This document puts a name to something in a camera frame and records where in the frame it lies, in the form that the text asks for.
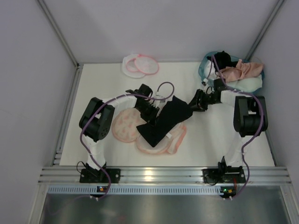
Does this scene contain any pink garment in basket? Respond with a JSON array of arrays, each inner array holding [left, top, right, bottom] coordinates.
[[220, 59, 264, 83]]

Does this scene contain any white garment in basket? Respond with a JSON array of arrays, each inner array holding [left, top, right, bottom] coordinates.
[[199, 60, 263, 93]]

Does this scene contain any blue plastic laundry basket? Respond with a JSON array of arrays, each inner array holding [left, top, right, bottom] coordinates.
[[198, 51, 264, 93]]

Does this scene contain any black bra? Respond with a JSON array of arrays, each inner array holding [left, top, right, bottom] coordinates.
[[136, 96, 193, 147]]

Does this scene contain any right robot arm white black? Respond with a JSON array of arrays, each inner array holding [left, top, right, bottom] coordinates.
[[189, 79, 268, 167]]

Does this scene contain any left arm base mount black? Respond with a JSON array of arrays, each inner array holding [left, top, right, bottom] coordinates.
[[76, 161, 121, 183]]

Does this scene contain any aluminium front rail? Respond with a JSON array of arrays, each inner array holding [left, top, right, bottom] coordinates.
[[38, 166, 292, 186]]

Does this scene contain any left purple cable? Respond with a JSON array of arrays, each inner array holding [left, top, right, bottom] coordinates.
[[79, 81, 175, 201]]

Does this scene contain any right aluminium frame post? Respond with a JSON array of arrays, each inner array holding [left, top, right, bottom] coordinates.
[[245, 0, 286, 60]]

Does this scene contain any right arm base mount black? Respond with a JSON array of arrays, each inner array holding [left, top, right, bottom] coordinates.
[[202, 156, 246, 186]]

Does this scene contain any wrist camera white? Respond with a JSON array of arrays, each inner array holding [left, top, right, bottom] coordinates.
[[152, 91, 167, 108], [202, 78, 213, 93]]

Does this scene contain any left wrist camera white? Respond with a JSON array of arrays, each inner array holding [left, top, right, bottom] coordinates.
[[152, 91, 167, 108]]

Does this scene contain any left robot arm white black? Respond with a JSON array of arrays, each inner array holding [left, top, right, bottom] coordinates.
[[79, 84, 167, 171]]

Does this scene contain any left aluminium frame post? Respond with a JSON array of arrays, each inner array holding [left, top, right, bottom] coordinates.
[[36, 0, 79, 68]]

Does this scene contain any pink floral mesh laundry bag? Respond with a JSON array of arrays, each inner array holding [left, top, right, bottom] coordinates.
[[111, 108, 187, 154]]

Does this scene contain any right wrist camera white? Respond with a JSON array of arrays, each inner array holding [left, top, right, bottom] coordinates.
[[202, 78, 213, 93]]

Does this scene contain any black garment in basket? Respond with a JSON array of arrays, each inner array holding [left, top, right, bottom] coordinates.
[[214, 51, 238, 70]]

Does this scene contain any aluminium frame post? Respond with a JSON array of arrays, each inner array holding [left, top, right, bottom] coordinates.
[[245, 0, 286, 60], [36, 0, 79, 68]]

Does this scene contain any grey slotted cable duct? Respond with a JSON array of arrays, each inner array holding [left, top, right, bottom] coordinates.
[[47, 185, 235, 195]]

